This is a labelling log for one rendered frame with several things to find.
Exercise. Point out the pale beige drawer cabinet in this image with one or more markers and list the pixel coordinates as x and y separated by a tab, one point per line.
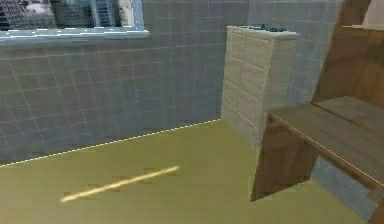
248	76

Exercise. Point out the small dark object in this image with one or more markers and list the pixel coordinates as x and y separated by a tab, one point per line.
271	28

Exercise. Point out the brown wooden desk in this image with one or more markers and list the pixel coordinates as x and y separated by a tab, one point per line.
336	133

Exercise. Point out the white framed window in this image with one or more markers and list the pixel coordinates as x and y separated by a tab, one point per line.
70	20

